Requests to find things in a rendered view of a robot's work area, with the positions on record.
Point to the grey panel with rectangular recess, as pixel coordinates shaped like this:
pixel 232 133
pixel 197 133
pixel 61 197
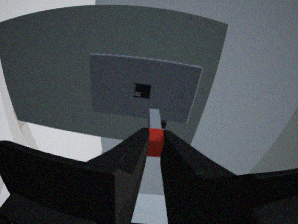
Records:
pixel 98 69

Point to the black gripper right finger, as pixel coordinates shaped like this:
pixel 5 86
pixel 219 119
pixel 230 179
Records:
pixel 199 191

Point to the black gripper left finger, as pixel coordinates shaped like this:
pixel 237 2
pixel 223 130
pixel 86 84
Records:
pixel 102 190

